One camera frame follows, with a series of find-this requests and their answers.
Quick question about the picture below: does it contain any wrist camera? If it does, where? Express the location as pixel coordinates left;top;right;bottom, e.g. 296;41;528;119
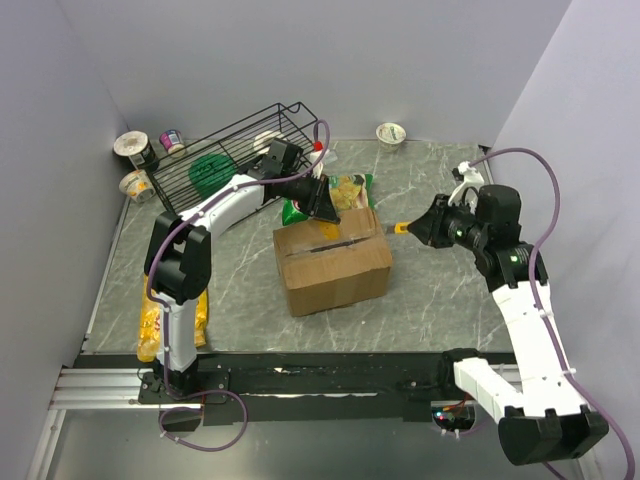
308;141;338;178
448;162;485;209

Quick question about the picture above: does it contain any white yogurt cup back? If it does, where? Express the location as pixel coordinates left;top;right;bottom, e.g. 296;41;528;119
375;122;406;152

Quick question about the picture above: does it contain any green Chuba cassava chips bag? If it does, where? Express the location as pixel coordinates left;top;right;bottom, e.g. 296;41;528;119
281;173;375;226

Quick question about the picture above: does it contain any yellow utility knife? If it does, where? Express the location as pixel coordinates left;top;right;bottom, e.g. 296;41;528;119
386;222;409;235

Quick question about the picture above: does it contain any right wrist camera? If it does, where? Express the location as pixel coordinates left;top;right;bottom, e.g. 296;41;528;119
448;162;485;209

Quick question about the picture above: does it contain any purple yogurt cup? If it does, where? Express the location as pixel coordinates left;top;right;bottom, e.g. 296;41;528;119
159;129;186;158

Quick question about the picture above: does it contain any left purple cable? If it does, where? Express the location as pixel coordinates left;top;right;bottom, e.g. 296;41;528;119
148;118;331;361

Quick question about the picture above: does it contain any black yogurt cup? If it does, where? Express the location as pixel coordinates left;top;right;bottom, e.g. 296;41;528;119
113;130;159;172

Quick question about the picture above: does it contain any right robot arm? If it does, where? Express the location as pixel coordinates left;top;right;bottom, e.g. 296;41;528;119
408;185;609;465

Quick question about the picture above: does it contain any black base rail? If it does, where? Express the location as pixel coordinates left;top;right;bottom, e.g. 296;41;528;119
138;352;465;426

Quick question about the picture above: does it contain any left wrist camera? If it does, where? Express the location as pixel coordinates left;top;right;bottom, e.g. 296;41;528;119
308;141;338;178

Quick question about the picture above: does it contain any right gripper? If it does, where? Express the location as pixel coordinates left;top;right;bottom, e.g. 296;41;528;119
407;193;488;252

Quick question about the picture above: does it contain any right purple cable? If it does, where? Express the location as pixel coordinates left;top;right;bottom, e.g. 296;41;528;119
439;147;636;480

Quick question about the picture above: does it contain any orange white yogurt cup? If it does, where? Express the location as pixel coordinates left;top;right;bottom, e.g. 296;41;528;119
119;170;155;203

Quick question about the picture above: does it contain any brown cardboard express box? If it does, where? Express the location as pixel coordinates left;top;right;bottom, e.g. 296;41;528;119
273;207;393;317

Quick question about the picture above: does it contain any green round lid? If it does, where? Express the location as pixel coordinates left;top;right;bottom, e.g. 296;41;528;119
188;153;237;200

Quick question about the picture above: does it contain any white tape roll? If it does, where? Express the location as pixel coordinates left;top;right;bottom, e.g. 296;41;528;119
253;130;286;155

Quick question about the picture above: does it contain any purple cable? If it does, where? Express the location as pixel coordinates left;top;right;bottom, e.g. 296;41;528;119
148;118;331;361
439;147;636;480

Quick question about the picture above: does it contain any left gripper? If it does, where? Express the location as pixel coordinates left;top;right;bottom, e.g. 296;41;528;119
281;172;340;224

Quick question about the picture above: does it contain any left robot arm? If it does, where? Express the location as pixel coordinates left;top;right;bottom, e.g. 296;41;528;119
144;138;340;402

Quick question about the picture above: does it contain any black wire rack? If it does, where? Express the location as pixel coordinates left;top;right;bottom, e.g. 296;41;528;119
148;101;318;213

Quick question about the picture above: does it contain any yellow Lays chips bag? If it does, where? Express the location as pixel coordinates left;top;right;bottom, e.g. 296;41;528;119
137;275;209;363

